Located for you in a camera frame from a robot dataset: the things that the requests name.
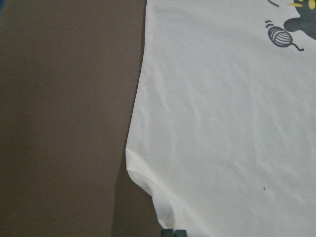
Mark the cream cat print t-shirt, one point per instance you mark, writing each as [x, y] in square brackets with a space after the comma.
[223, 130]

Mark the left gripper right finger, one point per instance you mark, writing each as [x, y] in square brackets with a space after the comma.
[180, 233]

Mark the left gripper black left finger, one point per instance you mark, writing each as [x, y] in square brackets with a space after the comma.
[167, 233]

